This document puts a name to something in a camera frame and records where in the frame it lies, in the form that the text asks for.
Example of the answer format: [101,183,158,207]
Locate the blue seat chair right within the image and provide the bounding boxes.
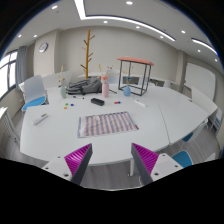
[173,151,193,168]

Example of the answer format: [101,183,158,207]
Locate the black rectangular box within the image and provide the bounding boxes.
[91,98,105,106]

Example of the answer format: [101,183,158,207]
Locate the grey window curtain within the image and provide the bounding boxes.
[15,46,27,90]

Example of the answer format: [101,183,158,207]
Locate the wooden coat rack tree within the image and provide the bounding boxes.
[80,28,95,79]

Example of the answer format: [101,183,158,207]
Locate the striped pink blue towel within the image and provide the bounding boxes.
[77,111,138,138]

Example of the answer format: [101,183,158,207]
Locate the pink vase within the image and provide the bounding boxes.
[102,83,109,98]

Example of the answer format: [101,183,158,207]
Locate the blue vase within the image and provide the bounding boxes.
[123,85,131,96]

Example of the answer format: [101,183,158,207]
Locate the green vase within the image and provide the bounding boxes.
[60,86,66,99]

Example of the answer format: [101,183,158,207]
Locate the grey backpack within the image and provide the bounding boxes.
[66,77,102,95]

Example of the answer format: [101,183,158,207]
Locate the round wall clock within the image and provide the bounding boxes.
[39,42,48,53]

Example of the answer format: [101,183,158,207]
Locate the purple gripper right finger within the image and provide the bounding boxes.
[131,143,159,185]

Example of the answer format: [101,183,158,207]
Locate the white whiteboard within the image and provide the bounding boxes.
[185,63,215,92]

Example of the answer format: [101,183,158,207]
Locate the white marker pen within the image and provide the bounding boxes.
[134,100,147,107]

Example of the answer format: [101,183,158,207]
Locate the black frame orange-top stand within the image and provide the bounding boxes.
[118,57,154,96]

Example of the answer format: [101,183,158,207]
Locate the white blue chair left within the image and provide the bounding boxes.
[22,75,47,111]

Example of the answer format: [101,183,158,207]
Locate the white remote control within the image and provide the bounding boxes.
[32,113,49,126]

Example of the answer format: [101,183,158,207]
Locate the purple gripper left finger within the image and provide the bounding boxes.
[64,144,92,185]

